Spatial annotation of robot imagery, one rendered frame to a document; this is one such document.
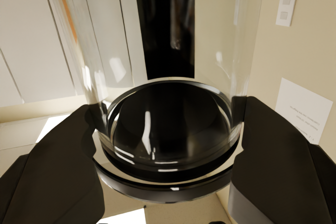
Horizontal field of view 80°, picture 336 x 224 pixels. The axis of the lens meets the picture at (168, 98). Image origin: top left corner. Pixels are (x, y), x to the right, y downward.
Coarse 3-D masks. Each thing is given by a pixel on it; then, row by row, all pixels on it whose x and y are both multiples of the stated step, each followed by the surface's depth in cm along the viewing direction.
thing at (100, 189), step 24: (72, 120) 10; (48, 144) 9; (72, 144) 9; (24, 168) 8; (48, 168) 8; (72, 168) 7; (24, 192) 7; (48, 192) 7; (72, 192) 7; (96, 192) 7; (24, 216) 6; (48, 216) 6; (72, 216) 6; (96, 216) 7
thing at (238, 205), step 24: (264, 120) 9; (264, 144) 8; (288, 144) 8; (240, 168) 7; (264, 168) 7; (288, 168) 7; (312, 168) 7; (240, 192) 6; (264, 192) 6; (288, 192) 6; (312, 192) 6; (240, 216) 7; (264, 216) 6; (288, 216) 5; (312, 216) 5
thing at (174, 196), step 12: (96, 168) 11; (108, 180) 10; (216, 180) 9; (228, 180) 10; (132, 192) 10; (144, 192) 9; (156, 192) 9; (168, 192) 9; (180, 192) 9; (192, 192) 9; (204, 192) 9
